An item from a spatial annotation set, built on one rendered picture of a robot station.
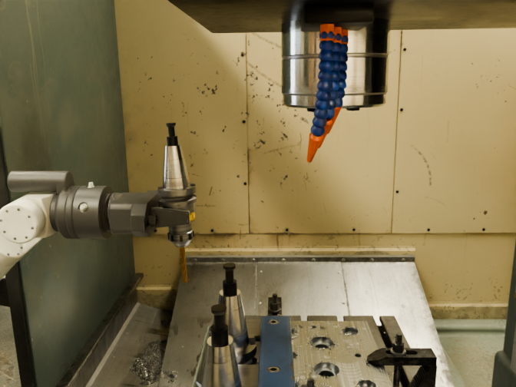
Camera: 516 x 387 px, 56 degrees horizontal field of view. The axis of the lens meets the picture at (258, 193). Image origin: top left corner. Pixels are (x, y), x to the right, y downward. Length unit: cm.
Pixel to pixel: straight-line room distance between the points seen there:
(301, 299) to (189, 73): 90
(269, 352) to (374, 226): 133
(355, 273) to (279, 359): 131
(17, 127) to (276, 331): 75
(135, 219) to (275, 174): 110
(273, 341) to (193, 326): 111
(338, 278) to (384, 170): 43
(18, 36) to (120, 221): 56
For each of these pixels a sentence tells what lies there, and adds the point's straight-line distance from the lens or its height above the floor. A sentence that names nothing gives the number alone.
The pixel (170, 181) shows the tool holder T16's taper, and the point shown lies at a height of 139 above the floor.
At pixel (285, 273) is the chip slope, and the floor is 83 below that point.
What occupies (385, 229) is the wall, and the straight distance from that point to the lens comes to 190.
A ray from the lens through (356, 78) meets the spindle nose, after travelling 70.
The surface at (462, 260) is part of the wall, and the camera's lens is 203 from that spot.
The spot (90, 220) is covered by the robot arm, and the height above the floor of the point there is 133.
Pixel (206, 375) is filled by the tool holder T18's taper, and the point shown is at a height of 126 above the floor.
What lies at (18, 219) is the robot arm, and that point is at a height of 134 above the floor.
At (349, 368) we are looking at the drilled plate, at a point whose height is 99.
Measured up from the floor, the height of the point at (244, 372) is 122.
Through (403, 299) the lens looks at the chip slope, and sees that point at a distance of 182.
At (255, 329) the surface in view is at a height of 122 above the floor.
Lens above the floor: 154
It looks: 13 degrees down
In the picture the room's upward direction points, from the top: 1 degrees counter-clockwise
